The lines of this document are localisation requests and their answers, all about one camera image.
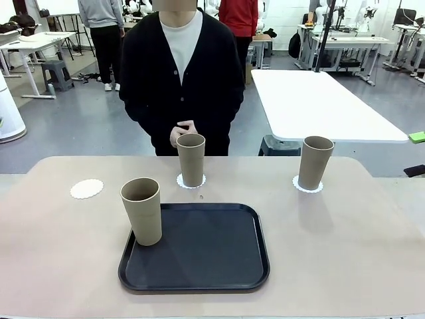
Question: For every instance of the person's right forearm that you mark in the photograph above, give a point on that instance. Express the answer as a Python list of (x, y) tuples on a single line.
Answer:
[(146, 119)]

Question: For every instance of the black plastic stool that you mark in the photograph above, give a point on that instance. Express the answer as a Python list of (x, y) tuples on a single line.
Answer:
[(275, 148)]

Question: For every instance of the black monitor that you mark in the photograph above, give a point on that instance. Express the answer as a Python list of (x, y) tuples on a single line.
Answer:
[(405, 16)]

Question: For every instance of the black backpack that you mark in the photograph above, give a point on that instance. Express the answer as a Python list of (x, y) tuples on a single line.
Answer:
[(295, 44)]

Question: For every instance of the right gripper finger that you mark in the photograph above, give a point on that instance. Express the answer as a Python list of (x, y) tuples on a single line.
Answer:
[(417, 137), (415, 171)]

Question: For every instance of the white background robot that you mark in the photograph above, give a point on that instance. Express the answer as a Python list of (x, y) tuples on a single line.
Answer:
[(370, 16)]

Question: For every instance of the white scalloped paper coaster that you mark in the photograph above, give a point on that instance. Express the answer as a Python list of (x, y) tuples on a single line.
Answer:
[(86, 189), (178, 181), (295, 182)]

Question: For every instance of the black object on side table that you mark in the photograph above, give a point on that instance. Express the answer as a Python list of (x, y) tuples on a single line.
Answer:
[(269, 32)]

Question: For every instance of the person's left forearm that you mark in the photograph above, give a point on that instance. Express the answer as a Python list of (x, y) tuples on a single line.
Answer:
[(225, 116)]

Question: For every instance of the small grey bottle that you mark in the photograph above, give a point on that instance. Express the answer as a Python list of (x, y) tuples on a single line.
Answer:
[(51, 90)]

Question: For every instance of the person in grey hoodie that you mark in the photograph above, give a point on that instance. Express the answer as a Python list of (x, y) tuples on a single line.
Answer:
[(101, 13)]

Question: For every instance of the tan paper cup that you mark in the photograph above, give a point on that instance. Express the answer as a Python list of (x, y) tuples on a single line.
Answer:
[(142, 216), (313, 166), (191, 163)]

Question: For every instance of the person in red top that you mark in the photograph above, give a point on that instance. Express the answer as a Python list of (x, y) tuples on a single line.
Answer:
[(239, 16)]

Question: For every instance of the white desk with monitor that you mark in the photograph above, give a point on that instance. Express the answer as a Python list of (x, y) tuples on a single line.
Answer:
[(408, 28)]

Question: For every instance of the black vertical pole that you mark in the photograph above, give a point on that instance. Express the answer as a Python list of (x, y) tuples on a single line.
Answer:
[(327, 33)]

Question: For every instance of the brown-topped side table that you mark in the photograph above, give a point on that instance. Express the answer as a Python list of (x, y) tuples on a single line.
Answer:
[(262, 44)]

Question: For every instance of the grey plastic stool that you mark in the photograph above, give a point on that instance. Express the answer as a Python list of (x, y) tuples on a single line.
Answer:
[(54, 64)]

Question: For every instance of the person's right hand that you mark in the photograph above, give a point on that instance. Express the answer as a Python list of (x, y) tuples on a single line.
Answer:
[(174, 135)]

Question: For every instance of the dark brown bag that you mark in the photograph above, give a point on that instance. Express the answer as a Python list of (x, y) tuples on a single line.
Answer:
[(20, 21)]

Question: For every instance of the person in black cardigan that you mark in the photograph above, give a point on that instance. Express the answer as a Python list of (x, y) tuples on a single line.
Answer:
[(206, 66)]

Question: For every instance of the black plastic tray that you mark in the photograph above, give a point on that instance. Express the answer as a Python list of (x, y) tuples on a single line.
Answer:
[(199, 262)]

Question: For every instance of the white height-adjustable desk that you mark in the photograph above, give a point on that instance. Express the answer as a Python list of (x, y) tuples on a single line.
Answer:
[(20, 44)]

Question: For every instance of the white curved board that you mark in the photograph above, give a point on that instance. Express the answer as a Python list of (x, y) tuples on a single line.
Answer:
[(36, 36)]

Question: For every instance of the white cylindrical pedestal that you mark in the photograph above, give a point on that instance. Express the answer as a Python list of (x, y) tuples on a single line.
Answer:
[(8, 113)]

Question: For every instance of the long white workbench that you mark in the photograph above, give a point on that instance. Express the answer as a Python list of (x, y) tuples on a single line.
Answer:
[(355, 40)]

